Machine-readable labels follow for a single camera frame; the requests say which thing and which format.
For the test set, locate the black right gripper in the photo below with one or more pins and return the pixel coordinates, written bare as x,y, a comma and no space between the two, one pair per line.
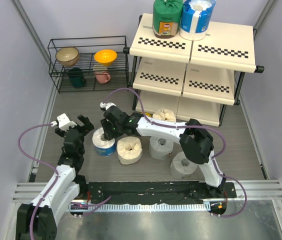
109,133

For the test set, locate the yellow mug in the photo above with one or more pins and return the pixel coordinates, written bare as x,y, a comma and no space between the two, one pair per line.
148,114

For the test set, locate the cream roll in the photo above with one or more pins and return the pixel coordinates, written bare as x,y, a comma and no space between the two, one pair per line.
129,150
164,114

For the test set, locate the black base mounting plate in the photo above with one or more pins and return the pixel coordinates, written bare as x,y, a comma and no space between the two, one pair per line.
156,192

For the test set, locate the orange bowl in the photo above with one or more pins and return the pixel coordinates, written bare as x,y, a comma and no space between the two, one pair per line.
105,57

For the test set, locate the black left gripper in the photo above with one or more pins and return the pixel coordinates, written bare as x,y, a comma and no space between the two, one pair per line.
87,126

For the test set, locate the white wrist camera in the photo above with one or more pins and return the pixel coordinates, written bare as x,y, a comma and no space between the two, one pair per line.
65,123
105,106

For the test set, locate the blue striped plastic-wrapped roll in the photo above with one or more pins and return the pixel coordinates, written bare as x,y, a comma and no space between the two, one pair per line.
195,19

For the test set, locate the grey wrapped roll front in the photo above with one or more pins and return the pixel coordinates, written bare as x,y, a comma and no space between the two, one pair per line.
182,168

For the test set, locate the beige ceramic bowl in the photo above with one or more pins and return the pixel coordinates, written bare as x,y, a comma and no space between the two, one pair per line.
67,56

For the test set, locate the grey wrapped roll rear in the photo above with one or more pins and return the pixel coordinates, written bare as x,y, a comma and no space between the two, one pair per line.
159,148

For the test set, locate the cream wrapped roll front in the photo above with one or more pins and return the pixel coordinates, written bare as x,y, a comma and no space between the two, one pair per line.
129,150

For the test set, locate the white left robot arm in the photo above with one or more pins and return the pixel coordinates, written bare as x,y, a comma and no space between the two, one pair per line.
38,220

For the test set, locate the green paper towel roll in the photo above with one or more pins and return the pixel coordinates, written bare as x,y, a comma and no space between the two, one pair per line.
166,18

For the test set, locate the white roll blue base wrap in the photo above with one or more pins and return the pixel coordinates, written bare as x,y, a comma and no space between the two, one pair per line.
102,146

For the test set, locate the dark green mug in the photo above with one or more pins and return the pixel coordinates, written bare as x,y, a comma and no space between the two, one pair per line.
76,77

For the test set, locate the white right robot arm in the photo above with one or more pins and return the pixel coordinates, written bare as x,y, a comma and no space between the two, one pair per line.
195,140

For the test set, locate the pink mug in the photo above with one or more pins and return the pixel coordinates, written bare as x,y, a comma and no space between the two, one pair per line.
101,73

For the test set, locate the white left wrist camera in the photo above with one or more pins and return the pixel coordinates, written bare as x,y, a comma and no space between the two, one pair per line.
65,123

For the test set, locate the grey wrapped roll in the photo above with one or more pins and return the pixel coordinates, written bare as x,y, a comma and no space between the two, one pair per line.
159,148
182,168

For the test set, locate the cream three-tier shelf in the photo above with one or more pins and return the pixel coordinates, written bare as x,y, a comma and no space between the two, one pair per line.
194,79

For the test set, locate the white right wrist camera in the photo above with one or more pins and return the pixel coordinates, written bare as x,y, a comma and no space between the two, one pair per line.
105,106

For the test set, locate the black wire rack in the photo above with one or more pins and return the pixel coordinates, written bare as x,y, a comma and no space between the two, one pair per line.
88,47

